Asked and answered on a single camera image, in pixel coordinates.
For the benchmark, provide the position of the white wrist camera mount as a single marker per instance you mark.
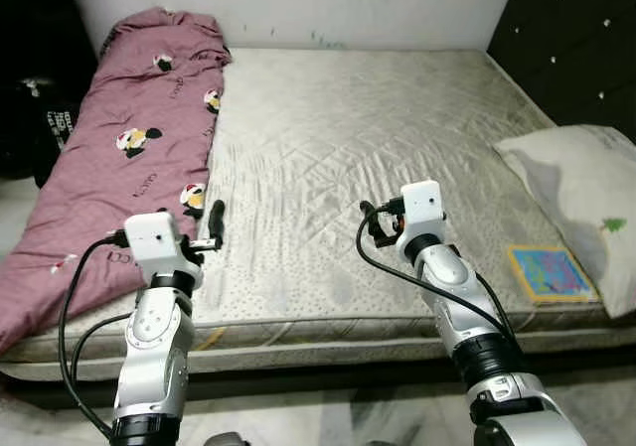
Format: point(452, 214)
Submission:
point(157, 239)
point(422, 208)

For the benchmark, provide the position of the colourful yellow-edged picture book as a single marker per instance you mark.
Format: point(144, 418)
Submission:
point(552, 272)

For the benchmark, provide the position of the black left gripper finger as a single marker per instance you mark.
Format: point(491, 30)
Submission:
point(216, 221)

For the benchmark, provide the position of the beige quilted mattress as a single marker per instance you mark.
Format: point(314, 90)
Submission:
point(348, 148)

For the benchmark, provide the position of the white pillow green tree print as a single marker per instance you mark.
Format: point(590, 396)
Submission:
point(586, 178)

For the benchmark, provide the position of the black bag white print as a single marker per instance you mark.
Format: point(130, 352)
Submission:
point(40, 69)

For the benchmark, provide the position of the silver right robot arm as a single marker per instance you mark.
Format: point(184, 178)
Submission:
point(457, 287)

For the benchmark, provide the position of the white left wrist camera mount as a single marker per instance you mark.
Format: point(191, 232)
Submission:
point(157, 239)

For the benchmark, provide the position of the black tufted headboard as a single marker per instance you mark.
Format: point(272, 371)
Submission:
point(576, 39)

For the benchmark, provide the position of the mauve cartoon print blanket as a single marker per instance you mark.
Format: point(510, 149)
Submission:
point(119, 98)

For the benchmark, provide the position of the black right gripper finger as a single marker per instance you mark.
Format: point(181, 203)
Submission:
point(369, 215)

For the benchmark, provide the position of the grey bed base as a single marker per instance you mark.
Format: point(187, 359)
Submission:
point(318, 353)

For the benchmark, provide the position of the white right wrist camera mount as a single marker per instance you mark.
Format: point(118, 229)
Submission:
point(422, 208)

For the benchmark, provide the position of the grey robot left leg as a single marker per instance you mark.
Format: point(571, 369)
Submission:
point(227, 440)

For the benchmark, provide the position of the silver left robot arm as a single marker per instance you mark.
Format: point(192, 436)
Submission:
point(154, 347)

